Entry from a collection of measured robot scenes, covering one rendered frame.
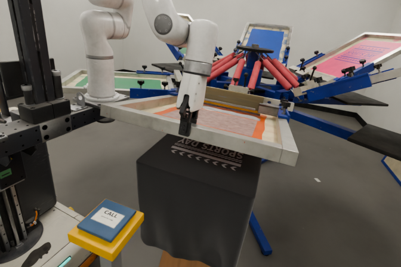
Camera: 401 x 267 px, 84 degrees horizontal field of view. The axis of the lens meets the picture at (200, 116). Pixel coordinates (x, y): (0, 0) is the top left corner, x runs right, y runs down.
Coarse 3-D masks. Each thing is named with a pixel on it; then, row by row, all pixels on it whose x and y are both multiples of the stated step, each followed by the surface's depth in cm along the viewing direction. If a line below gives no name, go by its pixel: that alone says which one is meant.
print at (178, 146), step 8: (176, 144) 97; (184, 144) 98; (192, 144) 99; (200, 144) 100; (208, 144) 100; (176, 152) 91; (184, 152) 92; (192, 152) 92; (200, 152) 93; (208, 152) 94; (216, 152) 94; (224, 152) 95; (232, 152) 96; (240, 152) 96; (200, 160) 88; (208, 160) 88; (216, 160) 89; (224, 160) 89; (232, 160) 90; (240, 160) 91; (232, 168) 85
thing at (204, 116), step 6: (174, 108) 100; (222, 108) 122; (162, 114) 84; (168, 114) 86; (174, 114) 88; (198, 114) 95; (204, 114) 98; (210, 114) 100; (216, 114) 102; (198, 120) 84; (204, 120) 86; (210, 120) 88
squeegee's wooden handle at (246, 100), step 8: (208, 88) 119; (216, 88) 118; (208, 96) 120; (216, 96) 119; (224, 96) 117; (232, 96) 116; (240, 96) 115; (248, 96) 114; (256, 96) 113; (240, 104) 115; (248, 104) 114; (256, 104) 113
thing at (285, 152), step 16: (160, 96) 104; (176, 96) 115; (112, 112) 68; (128, 112) 66; (144, 112) 67; (160, 128) 64; (176, 128) 62; (192, 128) 61; (208, 128) 61; (288, 128) 79; (224, 144) 59; (240, 144) 57; (256, 144) 56; (272, 144) 57; (288, 144) 59; (272, 160) 56; (288, 160) 54
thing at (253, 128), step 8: (240, 112) 118; (216, 120) 90; (224, 120) 92; (232, 120) 95; (240, 120) 98; (248, 120) 101; (264, 120) 108; (216, 128) 77; (224, 128) 78; (232, 128) 80; (240, 128) 82; (248, 128) 85; (256, 128) 87; (264, 128) 89; (248, 136) 74; (256, 136) 75
